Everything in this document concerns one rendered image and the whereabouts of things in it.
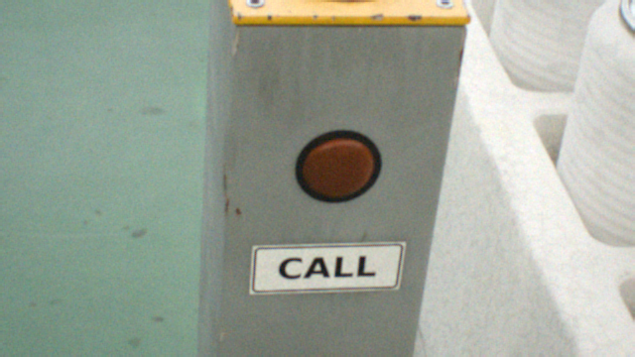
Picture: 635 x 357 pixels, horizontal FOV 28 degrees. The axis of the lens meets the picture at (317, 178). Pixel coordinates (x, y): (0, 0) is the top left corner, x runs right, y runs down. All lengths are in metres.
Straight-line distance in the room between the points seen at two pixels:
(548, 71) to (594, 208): 0.11
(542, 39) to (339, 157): 0.25
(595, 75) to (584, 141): 0.03
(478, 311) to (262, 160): 0.22
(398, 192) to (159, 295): 0.36
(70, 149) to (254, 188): 0.48
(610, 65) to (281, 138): 0.18
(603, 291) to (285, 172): 0.16
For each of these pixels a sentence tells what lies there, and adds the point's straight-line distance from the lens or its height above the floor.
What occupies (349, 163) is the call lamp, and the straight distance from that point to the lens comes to 0.39.
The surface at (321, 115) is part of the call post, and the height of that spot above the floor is 0.28.
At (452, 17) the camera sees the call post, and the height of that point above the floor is 0.31.
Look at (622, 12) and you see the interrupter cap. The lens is 0.54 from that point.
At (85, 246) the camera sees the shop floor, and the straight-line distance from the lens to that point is 0.79.
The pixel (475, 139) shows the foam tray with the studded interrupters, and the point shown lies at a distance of 0.59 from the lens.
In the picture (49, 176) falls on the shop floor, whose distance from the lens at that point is 0.85.
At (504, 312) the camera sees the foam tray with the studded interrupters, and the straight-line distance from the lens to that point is 0.55.
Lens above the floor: 0.49
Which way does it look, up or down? 35 degrees down
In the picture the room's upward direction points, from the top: 6 degrees clockwise
